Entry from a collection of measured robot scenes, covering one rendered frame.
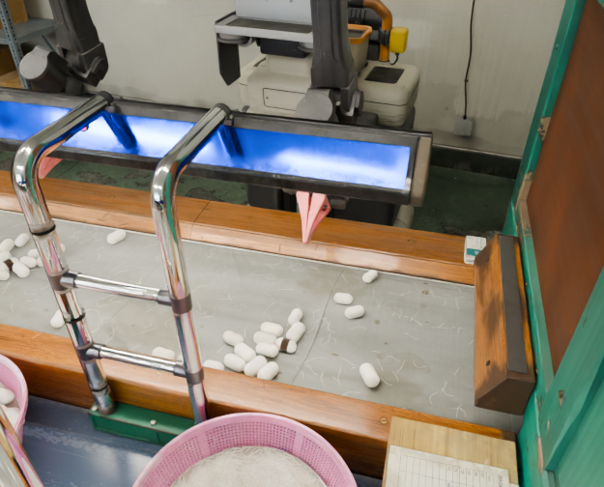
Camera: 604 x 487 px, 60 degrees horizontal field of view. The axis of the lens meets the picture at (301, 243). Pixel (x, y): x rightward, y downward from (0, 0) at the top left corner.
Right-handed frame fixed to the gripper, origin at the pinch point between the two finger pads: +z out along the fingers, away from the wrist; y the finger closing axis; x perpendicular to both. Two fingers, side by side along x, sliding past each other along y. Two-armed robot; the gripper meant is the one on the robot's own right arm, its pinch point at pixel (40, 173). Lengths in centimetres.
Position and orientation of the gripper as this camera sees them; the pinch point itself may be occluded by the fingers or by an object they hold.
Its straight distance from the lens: 112.8
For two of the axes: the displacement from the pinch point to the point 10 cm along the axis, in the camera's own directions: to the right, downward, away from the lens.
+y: 9.6, 1.6, -2.1
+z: -2.0, 9.6, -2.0
